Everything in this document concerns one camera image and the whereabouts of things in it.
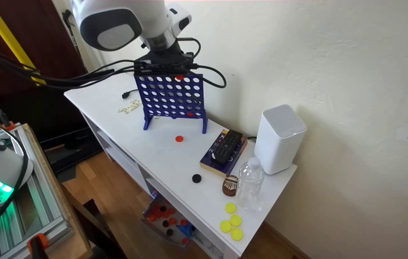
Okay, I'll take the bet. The robot cable bundle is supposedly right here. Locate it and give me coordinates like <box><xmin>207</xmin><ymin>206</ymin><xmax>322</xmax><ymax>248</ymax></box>
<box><xmin>0</xmin><ymin>36</ymin><xmax>228</xmax><ymax>92</ymax></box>

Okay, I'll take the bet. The black remote control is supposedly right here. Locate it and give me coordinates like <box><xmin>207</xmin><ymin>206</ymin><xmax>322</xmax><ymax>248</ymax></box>
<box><xmin>211</xmin><ymin>131</ymin><xmax>243</xmax><ymax>164</ymax></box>

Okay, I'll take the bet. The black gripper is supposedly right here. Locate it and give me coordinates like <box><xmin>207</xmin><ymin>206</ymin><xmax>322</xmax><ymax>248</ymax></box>
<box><xmin>133</xmin><ymin>43</ymin><xmax>194</xmax><ymax>75</ymax></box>

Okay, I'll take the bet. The white speaker box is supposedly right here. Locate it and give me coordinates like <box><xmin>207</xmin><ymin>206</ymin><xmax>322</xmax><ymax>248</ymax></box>
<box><xmin>254</xmin><ymin>105</ymin><xmax>307</xmax><ymax>176</ymax></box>

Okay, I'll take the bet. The clear plastic bottle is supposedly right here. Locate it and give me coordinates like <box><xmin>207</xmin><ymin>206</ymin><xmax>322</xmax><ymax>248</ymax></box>
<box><xmin>237</xmin><ymin>157</ymin><xmax>264</xmax><ymax>210</ymax></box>

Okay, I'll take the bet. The yellow game disc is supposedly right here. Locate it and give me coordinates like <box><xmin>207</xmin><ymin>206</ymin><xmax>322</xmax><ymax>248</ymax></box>
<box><xmin>220</xmin><ymin>220</ymin><xmax>233</xmax><ymax>233</ymax></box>
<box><xmin>230</xmin><ymin>229</ymin><xmax>244</xmax><ymax>242</ymax></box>
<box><xmin>230</xmin><ymin>215</ymin><xmax>241</xmax><ymax>226</ymax></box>
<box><xmin>224</xmin><ymin>203</ymin><xmax>237</xmax><ymax>215</ymax></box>

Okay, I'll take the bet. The blue connect four grid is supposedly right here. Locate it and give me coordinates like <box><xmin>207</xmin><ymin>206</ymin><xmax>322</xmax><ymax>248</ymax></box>
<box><xmin>133</xmin><ymin>74</ymin><xmax>207</xmax><ymax>134</ymax></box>

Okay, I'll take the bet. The game box on floor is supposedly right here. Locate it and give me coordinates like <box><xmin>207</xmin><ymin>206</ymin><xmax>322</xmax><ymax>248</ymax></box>
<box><xmin>142</xmin><ymin>196</ymin><xmax>195</xmax><ymax>248</ymax></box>

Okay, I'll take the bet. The black cable on table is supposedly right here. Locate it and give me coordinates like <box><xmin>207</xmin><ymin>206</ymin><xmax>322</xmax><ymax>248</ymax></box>
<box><xmin>121</xmin><ymin>86</ymin><xmax>139</xmax><ymax>101</ymax></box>

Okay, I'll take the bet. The black game disc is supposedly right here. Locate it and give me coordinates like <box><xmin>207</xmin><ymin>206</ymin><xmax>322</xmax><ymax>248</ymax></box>
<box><xmin>191</xmin><ymin>174</ymin><xmax>202</xmax><ymax>183</ymax></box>

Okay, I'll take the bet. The purple paperback book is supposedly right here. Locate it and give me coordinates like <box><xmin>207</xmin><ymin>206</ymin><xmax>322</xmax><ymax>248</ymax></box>
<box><xmin>200</xmin><ymin>130</ymin><xmax>247</xmax><ymax>176</ymax></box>

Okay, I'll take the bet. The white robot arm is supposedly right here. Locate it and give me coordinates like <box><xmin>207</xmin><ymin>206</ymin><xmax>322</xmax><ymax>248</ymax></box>
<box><xmin>69</xmin><ymin>0</ymin><xmax>194</xmax><ymax>74</ymax></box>

